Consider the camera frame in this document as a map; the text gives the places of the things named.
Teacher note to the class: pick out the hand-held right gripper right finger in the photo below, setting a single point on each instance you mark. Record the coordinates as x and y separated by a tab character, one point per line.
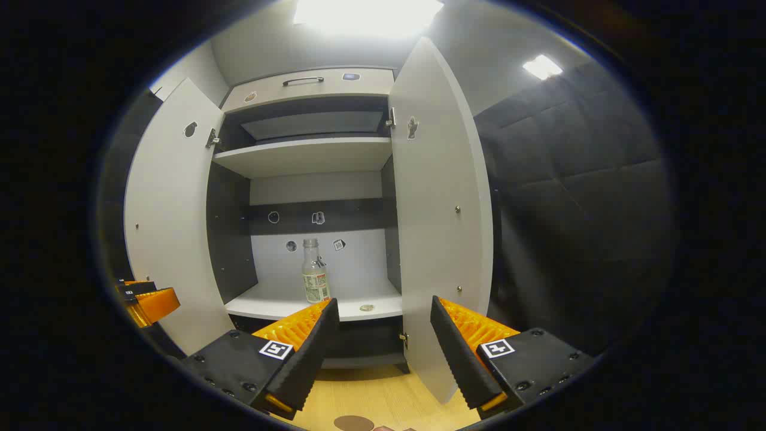
458	353

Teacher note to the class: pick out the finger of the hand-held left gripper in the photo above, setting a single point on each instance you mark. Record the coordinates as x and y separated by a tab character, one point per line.
157	304

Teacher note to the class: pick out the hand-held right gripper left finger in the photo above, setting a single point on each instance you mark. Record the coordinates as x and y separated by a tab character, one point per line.
311	353

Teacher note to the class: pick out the clear glass bottle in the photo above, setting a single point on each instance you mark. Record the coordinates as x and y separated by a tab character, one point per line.
315	281

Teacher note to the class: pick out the white cabinet door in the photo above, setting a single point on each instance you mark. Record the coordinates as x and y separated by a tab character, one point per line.
170	227
440	227

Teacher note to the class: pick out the brown round coaster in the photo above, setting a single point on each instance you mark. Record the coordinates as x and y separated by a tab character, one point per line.
353	423

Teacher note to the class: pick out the white cabinet shelf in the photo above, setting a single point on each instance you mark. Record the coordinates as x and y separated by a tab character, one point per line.
269	302
299	157

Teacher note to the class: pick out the white and grey cabinet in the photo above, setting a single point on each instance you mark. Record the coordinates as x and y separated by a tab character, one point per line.
233	239

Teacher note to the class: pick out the metal door hinge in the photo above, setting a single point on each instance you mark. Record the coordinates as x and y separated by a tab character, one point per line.
212	139
391	118

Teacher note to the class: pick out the white cabinet drawer front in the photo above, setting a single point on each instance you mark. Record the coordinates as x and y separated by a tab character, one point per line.
365	87

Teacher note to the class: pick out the black backdrop cloth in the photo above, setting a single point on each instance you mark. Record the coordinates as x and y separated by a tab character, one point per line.
586	209

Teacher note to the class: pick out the ceiling light panel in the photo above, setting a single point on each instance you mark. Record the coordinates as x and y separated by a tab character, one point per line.
542	67
365	15

